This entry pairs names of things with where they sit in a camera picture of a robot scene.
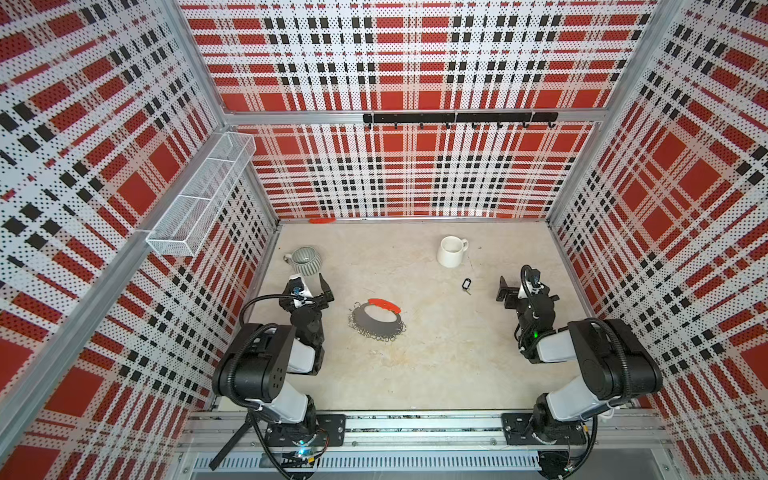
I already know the red handled key ring holder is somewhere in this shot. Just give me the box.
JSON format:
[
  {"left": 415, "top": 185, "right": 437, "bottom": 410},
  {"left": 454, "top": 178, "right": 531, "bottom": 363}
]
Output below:
[{"left": 348, "top": 298, "right": 406, "bottom": 342}]

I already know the white wire basket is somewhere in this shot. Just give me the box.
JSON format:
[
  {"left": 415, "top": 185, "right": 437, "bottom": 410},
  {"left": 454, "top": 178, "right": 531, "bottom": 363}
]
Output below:
[{"left": 146, "top": 132, "right": 255, "bottom": 257}]

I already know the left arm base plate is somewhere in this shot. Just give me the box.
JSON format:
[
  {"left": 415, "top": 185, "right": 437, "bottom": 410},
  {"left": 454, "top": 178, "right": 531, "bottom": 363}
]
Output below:
[{"left": 264, "top": 414, "right": 347, "bottom": 447}]

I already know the white mug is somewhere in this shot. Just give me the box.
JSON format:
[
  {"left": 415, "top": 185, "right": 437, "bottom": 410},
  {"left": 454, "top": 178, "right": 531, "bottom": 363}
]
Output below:
[{"left": 436, "top": 236, "right": 469, "bottom": 269}]

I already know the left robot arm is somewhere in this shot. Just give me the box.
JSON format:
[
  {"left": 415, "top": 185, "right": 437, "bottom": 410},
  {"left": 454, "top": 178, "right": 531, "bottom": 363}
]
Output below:
[{"left": 212, "top": 274, "right": 334, "bottom": 444}]

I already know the black hook rail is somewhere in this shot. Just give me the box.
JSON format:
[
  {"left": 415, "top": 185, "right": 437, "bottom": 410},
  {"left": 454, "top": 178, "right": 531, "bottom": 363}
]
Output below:
[{"left": 362, "top": 111, "right": 560, "bottom": 126}]

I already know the red flat piece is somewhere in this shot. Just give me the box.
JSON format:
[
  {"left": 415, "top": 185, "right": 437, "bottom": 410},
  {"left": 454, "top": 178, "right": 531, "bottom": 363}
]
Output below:
[{"left": 308, "top": 217, "right": 337, "bottom": 225}]

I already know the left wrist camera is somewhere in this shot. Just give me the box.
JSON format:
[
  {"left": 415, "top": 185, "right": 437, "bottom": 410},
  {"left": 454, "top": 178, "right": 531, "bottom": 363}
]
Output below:
[{"left": 286, "top": 274, "right": 312, "bottom": 297}]

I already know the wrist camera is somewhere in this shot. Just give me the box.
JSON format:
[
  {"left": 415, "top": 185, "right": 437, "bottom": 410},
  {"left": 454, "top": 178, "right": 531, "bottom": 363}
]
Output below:
[
  {"left": 521, "top": 265, "right": 541, "bottom": 292},
  {"left": 286, "top": 274, "right": 312, "bottom": 297}
]

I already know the grey striped mug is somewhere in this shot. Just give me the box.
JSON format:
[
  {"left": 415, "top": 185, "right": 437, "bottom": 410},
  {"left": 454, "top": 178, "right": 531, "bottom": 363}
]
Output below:
[{"left": 283, "top": 246, "right": 322, "bottom": 277}]

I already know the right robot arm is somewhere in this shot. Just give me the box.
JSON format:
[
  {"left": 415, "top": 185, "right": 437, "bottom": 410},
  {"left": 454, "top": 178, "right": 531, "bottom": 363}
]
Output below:
[{"left": 496, "top": 265, "right": 663, "bottom": 444}]

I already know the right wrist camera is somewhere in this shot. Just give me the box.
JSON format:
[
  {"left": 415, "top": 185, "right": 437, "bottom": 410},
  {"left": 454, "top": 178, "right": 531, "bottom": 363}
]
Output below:
[{"left": 521, "top": 265, "right": 541, "bottom": 292}]

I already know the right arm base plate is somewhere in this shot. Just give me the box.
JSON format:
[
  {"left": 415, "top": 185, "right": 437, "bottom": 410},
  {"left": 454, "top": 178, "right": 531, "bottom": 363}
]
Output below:
[{"left": 501, "top": 412, "right": 587, "bottom": 446}]

